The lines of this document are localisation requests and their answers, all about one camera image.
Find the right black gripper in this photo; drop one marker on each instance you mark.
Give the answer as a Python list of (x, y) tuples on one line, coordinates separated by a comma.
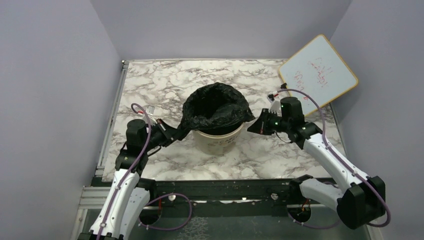
[(259, 126)]

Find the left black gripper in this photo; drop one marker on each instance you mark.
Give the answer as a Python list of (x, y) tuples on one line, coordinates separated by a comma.
[(162, 128)]

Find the beige round trash bin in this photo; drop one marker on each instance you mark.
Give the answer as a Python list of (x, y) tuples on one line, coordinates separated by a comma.
[(216, 144)]

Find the black plastic trash bag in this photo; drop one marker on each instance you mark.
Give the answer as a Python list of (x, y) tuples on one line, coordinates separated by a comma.
[(213, 107)]

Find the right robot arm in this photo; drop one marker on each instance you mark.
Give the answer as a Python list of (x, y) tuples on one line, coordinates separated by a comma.
[(357, 198)]

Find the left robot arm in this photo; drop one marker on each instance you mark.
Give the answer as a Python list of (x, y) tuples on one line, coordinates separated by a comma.
[(129, 192)]

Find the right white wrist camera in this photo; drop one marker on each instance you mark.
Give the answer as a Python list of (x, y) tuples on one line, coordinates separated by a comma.
[(275, 106)]

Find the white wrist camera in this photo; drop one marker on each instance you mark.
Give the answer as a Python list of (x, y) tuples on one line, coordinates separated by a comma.
[(275, 106), (148, 113)]

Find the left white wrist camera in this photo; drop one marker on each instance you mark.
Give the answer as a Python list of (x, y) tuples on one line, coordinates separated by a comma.
[(148, 113)]

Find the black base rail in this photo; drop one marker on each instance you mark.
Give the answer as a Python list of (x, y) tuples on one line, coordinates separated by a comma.
[(225, 198)]

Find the white board with wooden frame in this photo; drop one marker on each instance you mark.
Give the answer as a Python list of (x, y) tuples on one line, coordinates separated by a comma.
[(318, 70)]

